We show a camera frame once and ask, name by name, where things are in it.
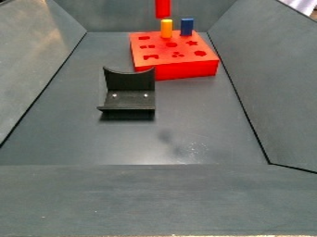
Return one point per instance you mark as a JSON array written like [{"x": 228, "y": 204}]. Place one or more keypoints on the black curved fixture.
[{"x": 131, "y": 99}]

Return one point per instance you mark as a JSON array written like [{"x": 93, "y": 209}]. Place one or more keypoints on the yellow cylinder peg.
[{"x": 167, "y": 28}]

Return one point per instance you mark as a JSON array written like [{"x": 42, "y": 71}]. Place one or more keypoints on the blue star peg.
[{"x": 187, "y": 27}]

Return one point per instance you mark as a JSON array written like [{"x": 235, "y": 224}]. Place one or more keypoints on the red shape sorter block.
[{"x": 179, "y": 57}]

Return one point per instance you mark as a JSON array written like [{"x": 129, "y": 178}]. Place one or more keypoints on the red arch block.
[{"x": 163, "y": 8}]

